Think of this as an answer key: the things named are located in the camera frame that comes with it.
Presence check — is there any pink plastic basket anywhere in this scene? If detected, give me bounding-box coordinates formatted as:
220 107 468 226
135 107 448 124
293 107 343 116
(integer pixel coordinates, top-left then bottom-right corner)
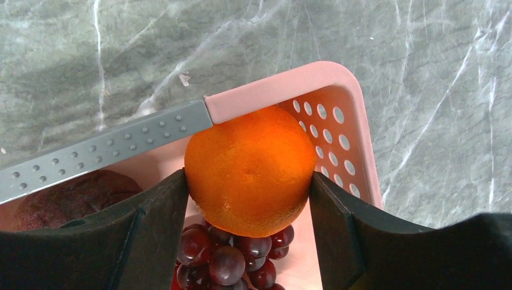
0 60 383 290

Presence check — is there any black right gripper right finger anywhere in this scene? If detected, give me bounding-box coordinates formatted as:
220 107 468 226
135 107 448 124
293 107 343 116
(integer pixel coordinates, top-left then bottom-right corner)
310 173 511 289

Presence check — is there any dark red grape bunch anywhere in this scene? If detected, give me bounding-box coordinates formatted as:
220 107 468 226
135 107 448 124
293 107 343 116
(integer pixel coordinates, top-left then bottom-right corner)
171 222 295 289

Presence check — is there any dark red round fruit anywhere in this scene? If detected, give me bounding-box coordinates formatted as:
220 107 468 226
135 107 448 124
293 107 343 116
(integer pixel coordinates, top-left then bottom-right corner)
12 170 142 231

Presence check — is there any orange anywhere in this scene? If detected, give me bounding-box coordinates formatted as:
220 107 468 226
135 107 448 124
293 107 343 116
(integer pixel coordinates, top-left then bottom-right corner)
184 106 317 237

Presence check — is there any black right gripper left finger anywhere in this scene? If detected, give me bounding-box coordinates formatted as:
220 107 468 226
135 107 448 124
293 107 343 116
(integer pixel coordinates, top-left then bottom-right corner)
1 169 188 289

